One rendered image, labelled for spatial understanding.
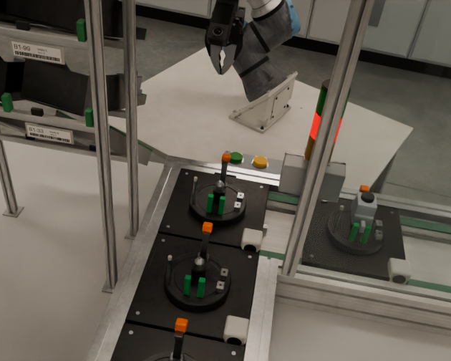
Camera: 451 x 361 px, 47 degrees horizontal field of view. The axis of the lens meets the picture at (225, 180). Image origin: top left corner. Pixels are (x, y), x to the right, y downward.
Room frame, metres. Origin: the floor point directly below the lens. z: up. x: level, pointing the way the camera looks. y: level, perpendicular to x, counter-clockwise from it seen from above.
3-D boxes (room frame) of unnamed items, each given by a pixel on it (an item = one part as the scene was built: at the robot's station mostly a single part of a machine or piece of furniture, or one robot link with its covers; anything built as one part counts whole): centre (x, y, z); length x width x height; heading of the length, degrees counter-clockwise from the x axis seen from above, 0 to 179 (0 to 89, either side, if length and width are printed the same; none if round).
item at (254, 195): (0.93, 0.01, 1.01); 0.24 x 0.24 x 0.13; 86
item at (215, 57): (1.15, 0.06, 1.26); 0.06 x 0.03 x 0.09; 176
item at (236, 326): (0.69, 0.03, 1.01); 0.24 x 0.24 x 0.13; 86
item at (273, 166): (1.13, -0.09, 0.93); 0.21 x 0.07 x 0.06; 86
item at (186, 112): (1.50, -0.08, 0.84); 0.90 x 0.70 x 0.03; 61
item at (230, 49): (1.15, 0.03, 1.26); 0.06 x 0.03 x 0.09; 176
